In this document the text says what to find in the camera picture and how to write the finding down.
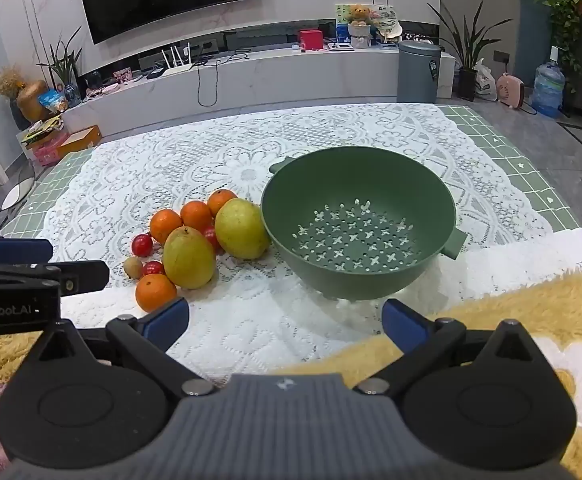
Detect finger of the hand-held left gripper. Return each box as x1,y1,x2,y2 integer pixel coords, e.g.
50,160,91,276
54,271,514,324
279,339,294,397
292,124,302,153
0,259,110,294
0,232,54,266

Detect white sun hat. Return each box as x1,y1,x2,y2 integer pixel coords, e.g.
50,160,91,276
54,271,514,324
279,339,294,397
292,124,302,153
371,15,403,44

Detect trailing pothos plant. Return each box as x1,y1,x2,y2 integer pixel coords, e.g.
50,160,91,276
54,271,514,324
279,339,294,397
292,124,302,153
533,0,582,92

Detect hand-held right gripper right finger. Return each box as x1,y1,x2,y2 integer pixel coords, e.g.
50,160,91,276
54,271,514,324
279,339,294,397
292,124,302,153
355,299,542,397

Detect orange cardboard box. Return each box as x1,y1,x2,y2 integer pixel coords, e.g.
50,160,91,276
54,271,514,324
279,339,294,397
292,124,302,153
58,125,102,159

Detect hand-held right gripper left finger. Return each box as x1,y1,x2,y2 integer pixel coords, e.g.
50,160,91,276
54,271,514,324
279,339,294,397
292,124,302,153
36,297,218,397

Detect blue water jug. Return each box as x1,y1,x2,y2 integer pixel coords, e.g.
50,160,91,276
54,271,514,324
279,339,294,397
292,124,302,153
531,62,566,120

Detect white plastic bag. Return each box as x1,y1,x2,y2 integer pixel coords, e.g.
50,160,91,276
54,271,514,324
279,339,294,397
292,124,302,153
474,59,498,102

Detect green colander bowl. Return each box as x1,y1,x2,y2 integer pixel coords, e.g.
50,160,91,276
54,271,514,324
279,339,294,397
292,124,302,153
261,146,469,302

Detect golden vase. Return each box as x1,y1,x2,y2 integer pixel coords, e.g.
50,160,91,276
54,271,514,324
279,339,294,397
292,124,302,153
17,80,52,122

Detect yellow fluffy rug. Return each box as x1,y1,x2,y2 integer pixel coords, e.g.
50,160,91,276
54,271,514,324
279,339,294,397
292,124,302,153
0,270,582,480

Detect black hanging cable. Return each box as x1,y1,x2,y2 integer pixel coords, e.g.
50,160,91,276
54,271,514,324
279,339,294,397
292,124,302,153
197,57,222,107

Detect snack bags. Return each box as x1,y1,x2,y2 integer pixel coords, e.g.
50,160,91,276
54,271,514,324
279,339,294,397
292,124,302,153
38,89,70,114

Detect long-leaf potted plant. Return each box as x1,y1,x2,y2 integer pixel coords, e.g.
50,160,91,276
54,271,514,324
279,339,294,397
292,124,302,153
428,2,514,103

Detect pink box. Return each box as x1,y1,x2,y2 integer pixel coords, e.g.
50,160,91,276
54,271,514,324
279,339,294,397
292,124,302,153
25,130,70,167

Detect long white television cabinet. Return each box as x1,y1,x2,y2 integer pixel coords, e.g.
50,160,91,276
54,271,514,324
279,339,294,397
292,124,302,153
61,42,459,136

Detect large yellow-green pear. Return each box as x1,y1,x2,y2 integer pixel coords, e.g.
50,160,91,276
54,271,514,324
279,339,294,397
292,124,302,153
215,198,272,261

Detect white pot under teddy bear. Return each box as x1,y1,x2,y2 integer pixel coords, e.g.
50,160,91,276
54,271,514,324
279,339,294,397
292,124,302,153
349,23,374,49

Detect white lace tablecloth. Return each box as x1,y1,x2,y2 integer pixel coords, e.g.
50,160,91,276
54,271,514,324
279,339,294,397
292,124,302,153
36,102,556,366
0,102,579,241

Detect yellow pear with reddish blush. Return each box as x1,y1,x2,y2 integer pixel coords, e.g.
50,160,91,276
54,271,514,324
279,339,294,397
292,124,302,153
162,226,216,290

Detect small green potted plant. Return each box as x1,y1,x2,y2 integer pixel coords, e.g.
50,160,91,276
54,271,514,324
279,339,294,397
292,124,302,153
37,26,84,109

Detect dried flower bunch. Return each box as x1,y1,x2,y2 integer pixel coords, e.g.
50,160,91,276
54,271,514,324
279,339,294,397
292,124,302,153
0,65,26,99

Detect grey pedal trash can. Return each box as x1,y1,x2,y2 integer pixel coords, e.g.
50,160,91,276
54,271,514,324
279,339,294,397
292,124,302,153
397,41,443,105

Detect red box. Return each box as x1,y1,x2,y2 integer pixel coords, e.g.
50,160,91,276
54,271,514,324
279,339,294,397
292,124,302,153
298,29,324,52

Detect white router with antennas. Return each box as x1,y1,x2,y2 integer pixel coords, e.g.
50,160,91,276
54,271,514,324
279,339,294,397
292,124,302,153
160,42,195,77

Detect orange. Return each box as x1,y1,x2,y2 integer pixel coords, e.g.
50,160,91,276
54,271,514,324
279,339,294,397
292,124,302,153
180,200,214,232
207,189,238,217
135,273,178,313
149,209,184,245

